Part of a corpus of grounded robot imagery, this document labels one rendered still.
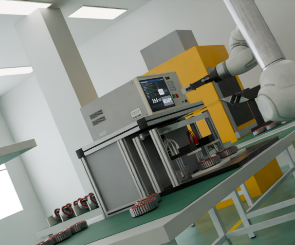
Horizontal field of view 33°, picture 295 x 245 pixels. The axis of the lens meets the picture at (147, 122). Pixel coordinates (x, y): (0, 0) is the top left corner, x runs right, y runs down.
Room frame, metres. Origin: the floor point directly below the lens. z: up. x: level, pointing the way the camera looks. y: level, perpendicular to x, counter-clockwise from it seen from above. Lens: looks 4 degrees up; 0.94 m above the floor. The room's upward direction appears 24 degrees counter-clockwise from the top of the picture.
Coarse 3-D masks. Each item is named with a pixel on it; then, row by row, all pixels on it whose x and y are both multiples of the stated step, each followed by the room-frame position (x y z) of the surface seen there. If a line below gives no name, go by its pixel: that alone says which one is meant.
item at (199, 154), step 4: (208, 136) 2.61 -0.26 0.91; (212, 136) 2.65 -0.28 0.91; (200, 140) 2.63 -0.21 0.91; (204, 140) 2.62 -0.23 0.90; (208, 140) 2.61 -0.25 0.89; (212, 140) 2.63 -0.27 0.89; (216, 140) 2.62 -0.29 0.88; (200, 144) 2.63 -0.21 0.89; (204, 144) 2.62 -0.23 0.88; (208, 144) 2.62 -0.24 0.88; (200, 152) 2.70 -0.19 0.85; (200, 156) 2.68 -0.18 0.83
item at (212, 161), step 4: (216, 156) 2.38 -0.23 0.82; (204, 160) 2.44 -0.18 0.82; (208, 160) 2.35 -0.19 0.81; (212, 160) 2.35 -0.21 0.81; (216, 160) 2.36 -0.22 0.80; (220, 160) 2.38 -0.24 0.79; (200, 164) 2.37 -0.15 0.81; (204, 164) 2.35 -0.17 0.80; (208, 164) 2.35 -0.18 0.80; (212, 164) 2.35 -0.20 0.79; (200, 168) 2.38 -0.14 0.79; (204, 168) 2.36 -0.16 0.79
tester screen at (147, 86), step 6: (162, 78) 2.61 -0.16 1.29; (144, 84) 2.44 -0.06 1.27; (150, 84) 2.49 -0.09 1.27; (156, 84) 2.54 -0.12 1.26; (162, 84) 2.59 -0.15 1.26; (144, 90) 2.41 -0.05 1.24; (150, 90) 2.46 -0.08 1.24; (156, 90) 2.51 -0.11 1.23; (150, 96) 2.44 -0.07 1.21; (156, 96) 2.49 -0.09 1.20; (162, 96) 2.54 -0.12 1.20; (150, 102) 2.42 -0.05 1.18; (162, 102) 2.52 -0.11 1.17; (156, 108) 2.45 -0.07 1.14
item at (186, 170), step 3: (189, 165) 2.49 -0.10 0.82; (183, 168) 2.43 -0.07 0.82; (186, 168) 2.46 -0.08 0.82; (189, 168) 2.48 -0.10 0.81; (177, 171) 2.45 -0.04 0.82; (180, 171) 2.44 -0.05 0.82; (183, 171) 2.43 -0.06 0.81; (186, 171) 2.45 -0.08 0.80; (189, 171) 2.47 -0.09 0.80; (177, 174) 2.45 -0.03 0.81; (180, 174) 2.44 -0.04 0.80; (186, 174) 2.44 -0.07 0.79; (189, 174) 2.46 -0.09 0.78; (192, 174) 2.49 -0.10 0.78; (180, 177) 2.45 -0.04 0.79; (186, 177) 2.43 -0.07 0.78; (180, 180) 2.45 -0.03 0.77
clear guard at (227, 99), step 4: (228, 96) 2.64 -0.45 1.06; (220, 100) 2.57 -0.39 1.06; (224, 100) 2.54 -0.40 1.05; (228, 100) 2.56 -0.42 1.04; (236, 100) 2.61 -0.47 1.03; (240, 100) 2.64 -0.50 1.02; (244, 100) 2.66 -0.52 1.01; (212, 104) 2.62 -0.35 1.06; (232, 104) 2.51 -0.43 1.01; (236, 104) 2.54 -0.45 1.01; (200, 108) 2.60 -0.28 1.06; (204, 108) 2.73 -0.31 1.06; (192, 112) 2.62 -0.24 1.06; (196, 112) 2.75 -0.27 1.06; (184, 116) 2.65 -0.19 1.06
